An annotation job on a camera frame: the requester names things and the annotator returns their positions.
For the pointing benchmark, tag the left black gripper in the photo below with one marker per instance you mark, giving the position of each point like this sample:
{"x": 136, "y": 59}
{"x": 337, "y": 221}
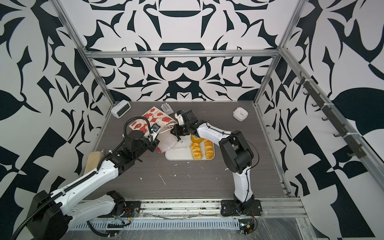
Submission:
{"x": 154, "y": 144}

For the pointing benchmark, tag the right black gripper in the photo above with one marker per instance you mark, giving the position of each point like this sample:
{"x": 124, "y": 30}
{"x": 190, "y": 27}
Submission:
{"x": 182, "y": 129}

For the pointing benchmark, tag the fake orange pastry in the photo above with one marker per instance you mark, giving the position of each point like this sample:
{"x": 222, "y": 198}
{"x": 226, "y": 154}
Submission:
{"x": 196, "y": 151}

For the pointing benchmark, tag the long striped fake bread loaf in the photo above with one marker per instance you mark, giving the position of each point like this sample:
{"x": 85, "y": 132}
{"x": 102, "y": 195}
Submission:
{"x": 209, "y": 149}

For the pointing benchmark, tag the red white paper bag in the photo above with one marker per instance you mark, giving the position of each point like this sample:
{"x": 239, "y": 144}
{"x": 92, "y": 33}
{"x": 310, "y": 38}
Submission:
{"x": 157, "y": 118}

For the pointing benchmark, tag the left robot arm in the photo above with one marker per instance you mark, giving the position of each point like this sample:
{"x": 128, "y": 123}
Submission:
{"x": 52, "y": 215}

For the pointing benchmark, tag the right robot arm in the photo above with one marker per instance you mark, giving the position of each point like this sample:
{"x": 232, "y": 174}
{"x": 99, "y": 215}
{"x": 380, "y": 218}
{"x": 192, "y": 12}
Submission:
{"x": 237, "y": 155}

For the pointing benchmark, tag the white plastic tray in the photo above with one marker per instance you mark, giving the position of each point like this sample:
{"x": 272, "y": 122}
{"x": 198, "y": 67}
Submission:
{"x": 181, "y": 150}

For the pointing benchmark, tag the small grey white device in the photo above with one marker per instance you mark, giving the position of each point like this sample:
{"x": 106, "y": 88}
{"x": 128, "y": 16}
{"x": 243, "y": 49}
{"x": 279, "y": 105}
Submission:
{"x": 166, "y": 108}

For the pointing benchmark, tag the white digital clock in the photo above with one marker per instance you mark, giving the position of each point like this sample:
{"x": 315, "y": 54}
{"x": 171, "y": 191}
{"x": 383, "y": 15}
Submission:
{"x": 121, "y": 109}

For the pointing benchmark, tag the beige foam pad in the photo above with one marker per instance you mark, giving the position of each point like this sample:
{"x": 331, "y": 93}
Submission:
{"x": 93, "y": 160}

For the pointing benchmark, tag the white round timer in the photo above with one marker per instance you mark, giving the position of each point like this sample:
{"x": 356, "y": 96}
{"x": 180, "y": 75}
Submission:
{"x": 240, "y": 114}

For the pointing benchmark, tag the small circuit board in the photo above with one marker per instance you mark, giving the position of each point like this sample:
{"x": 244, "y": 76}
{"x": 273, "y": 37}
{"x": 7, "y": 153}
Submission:
{"x": 247, "y": 226}

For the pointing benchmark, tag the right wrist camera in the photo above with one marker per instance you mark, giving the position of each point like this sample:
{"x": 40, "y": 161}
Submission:
{"x": 179, "y": 117}

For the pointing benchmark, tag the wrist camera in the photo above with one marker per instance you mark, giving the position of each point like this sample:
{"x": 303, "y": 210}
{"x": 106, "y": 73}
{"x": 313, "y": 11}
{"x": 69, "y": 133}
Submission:
{"x": 179, "y": 117}
{"x": 155, "y": 128}

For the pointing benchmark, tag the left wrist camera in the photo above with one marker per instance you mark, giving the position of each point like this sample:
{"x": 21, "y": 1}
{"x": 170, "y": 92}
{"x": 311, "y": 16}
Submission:
{"x": 155, "y": 128}

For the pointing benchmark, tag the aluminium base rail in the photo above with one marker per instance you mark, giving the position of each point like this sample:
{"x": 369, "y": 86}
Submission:
{"x": 191, "y": 214}

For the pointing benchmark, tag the wall hook rail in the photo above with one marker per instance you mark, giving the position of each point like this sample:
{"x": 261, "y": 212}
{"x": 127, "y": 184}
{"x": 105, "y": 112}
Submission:
{"x": 334, "y": 116}

